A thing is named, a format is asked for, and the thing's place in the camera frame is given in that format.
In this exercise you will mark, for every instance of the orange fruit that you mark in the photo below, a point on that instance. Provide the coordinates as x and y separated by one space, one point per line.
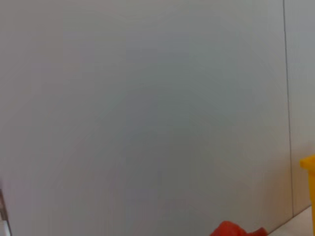
233 229

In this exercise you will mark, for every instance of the yellow plastic bin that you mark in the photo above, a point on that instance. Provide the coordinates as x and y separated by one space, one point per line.
308 172

